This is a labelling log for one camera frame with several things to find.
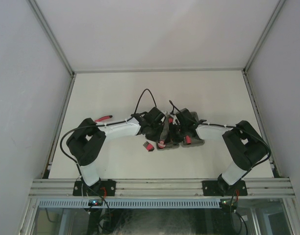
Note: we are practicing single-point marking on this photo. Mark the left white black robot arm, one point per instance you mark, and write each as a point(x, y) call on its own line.
point(86, 141)

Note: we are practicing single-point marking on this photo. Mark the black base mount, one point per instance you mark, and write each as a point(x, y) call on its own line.
point(216, 188)
point(102, 188)

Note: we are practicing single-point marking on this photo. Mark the red hex key set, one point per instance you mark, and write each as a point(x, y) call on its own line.
point(148, 146)

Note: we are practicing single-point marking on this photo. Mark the blue slotted cable duct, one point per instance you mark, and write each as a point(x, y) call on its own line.
point(199, 203)

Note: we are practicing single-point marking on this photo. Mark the aluminium front rail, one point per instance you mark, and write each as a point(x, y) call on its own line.
point(163, 188)

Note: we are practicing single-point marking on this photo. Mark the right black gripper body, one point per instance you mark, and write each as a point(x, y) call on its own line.
point(177, 133)

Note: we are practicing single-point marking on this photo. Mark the short red black screwdriver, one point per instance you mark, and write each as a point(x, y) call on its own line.
point(187, 140)

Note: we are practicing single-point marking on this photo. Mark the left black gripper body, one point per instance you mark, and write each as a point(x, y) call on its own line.
point(154, 134)

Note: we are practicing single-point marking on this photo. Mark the grey plastic tool case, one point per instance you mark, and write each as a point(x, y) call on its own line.
point(165, 136)

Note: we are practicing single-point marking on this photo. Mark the red black pliers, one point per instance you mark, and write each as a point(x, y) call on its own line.
point(103, 118)

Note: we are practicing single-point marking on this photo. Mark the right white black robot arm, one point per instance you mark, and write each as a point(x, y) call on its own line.
point(246, 147)

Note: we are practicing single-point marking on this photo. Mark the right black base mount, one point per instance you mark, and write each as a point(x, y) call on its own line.
point(216, 188)

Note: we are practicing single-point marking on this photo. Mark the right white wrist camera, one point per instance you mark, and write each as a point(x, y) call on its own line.
point(173, 119)

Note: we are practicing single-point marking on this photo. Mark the black tape roll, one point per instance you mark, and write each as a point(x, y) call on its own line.
point(161, 145)

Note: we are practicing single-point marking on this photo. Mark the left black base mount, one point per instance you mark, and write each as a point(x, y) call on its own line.
point(102, 188)

